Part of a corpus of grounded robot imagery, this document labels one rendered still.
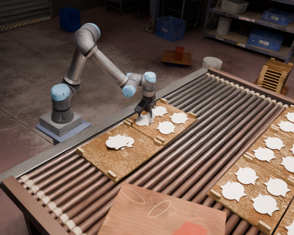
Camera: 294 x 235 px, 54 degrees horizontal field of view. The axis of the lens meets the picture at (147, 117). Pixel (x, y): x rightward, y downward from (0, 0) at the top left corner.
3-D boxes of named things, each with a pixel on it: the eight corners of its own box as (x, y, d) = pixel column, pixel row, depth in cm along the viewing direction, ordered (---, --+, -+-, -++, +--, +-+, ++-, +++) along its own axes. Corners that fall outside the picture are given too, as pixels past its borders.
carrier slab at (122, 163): (75, 152, 172) (75, 149, 171) (123, 124, 199) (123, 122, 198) (115, 183, 155) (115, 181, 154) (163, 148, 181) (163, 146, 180)
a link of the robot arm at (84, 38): (74, 30, 155) (139, 92, 169) (82, 24, 164) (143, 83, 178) (63, 44, 161) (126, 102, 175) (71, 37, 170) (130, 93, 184)
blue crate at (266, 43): (245, 44, 575) (249, 33, 563) (250, 38, 606) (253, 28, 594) (277, 52, 553) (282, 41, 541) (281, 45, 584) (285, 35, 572)
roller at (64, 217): (53, 224, 137) (52, 218, 134) (239, 89, 262) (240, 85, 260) (60, 231, 135) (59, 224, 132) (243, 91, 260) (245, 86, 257)
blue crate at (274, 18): (260, 19, 549) (263, 10, 540) (268, 16, 572) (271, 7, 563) (286, 26, 522) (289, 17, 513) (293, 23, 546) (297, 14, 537)
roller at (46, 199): (36, 205, 145) (35, 199, 142) (224, 83, 270) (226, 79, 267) (42, 211, 142) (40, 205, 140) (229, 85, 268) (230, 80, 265)
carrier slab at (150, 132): (123, 123, 200) (123, 121, 199) (159, 101, 226) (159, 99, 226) (164, 146, 183) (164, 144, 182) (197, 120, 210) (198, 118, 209)
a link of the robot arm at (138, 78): (123, 77, 178) (140, 80, 177) (127, 70, 187) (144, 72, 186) (122, 88, 183) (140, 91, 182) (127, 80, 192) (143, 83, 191)
